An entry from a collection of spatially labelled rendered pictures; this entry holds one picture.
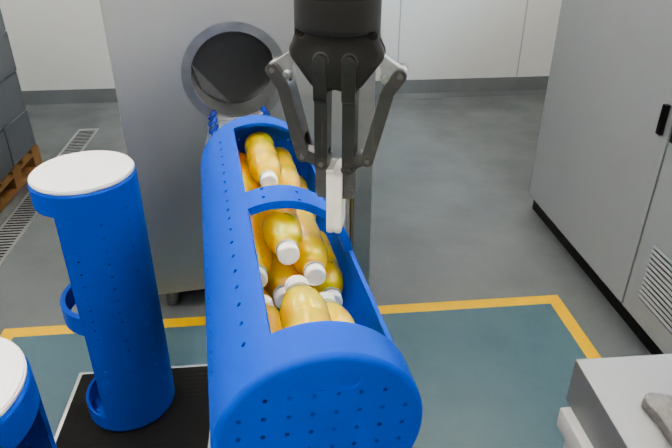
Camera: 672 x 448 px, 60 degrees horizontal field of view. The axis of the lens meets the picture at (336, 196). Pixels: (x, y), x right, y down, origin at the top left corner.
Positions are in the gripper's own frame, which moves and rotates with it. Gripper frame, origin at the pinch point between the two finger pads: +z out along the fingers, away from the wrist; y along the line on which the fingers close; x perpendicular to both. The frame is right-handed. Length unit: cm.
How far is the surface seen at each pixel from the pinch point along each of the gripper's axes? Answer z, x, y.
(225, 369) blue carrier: 28.3, -2.6, 14.8
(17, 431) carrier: 48, -3, 51
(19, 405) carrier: 45, -5, 51
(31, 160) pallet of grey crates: 142, -278, 258
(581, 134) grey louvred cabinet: 80, -234, -84
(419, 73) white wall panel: 126, -489, 1
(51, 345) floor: 147, -118, 142
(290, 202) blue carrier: 23.3, -39.4, 14.7
